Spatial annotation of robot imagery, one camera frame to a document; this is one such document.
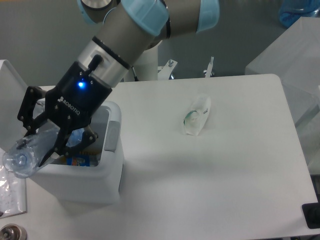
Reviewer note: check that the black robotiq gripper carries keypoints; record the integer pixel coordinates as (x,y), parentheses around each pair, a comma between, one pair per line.
(69,105)

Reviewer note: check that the clear blue plastic bottle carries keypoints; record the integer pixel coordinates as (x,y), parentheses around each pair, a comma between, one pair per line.
(25,155)

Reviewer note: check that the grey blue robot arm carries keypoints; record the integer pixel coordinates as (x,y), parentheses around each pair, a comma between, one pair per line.
(129,29)

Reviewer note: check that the white trash can open lid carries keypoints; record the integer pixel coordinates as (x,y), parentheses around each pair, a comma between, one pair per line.
(87,184)

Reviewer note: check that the blue orange snack wrapper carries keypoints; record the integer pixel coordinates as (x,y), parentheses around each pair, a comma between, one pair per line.
(84,159)

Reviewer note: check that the clear plastic sheet tray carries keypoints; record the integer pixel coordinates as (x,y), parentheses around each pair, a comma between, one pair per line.
(13,198)

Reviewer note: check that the round metal knob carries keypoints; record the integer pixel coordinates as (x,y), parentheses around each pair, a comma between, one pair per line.
(13,232)

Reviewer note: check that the blue water jug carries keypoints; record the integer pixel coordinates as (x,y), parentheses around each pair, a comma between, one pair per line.
(291,10)

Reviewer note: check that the black device at edge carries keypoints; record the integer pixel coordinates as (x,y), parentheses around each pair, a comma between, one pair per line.
(311,213)

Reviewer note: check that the white pedestal base frame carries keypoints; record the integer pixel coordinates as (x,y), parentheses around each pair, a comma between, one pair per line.
(171,71)

